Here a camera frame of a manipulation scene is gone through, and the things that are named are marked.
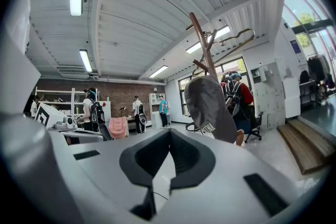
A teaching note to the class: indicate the white metal shelving unit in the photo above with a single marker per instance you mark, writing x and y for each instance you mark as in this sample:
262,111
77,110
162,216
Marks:
60,91

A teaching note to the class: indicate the brown wooden coat rack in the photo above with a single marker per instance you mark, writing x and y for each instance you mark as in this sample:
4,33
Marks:
202,39

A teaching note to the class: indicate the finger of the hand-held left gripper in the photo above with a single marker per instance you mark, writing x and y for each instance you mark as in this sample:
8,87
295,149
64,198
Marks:
86,136

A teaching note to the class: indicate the white bookshelf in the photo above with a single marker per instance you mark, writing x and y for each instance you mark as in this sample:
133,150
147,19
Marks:
156,102

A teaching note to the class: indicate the tall glass window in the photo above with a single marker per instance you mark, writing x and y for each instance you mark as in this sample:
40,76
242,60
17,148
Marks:
304,8

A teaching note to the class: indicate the black bag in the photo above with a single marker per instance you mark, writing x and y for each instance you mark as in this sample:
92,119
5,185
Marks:
304,77

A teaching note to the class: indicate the black framed window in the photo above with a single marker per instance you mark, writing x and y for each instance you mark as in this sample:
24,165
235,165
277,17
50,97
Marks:
183,91

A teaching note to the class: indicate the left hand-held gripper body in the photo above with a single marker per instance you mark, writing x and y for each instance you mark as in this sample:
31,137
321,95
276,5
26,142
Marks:
50,116

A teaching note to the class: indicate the white locker cabinet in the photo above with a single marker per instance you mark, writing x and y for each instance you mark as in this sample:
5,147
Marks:
267,91

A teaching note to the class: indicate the blue wall poster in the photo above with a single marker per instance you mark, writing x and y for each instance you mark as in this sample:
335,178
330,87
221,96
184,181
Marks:
295,46

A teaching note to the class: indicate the grey cloth garment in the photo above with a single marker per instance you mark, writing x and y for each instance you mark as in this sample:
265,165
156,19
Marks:
207,107

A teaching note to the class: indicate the small white cabinet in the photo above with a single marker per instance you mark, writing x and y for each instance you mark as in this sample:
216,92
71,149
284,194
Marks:
106,110

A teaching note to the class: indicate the wooden step platform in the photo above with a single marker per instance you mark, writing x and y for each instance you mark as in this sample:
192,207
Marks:
307,144

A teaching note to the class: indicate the black low-back office chair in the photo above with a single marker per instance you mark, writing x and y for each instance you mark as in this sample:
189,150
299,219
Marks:
254,126

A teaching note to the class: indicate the black desk lamp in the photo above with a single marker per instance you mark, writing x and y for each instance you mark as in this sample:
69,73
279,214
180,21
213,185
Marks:
123,110

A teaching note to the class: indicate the gold metal clothes hanger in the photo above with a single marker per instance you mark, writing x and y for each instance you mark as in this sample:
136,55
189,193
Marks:
248,30

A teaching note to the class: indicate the black plastic chair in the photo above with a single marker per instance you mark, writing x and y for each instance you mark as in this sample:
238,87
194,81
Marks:
193,127

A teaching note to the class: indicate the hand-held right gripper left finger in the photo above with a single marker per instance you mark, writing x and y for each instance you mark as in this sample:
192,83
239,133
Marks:
113,191

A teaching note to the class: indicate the person's white shirt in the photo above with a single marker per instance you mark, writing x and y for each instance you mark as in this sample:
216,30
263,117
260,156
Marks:
18,21

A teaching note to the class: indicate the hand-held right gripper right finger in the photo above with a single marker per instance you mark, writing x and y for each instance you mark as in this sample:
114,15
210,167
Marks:
223,191

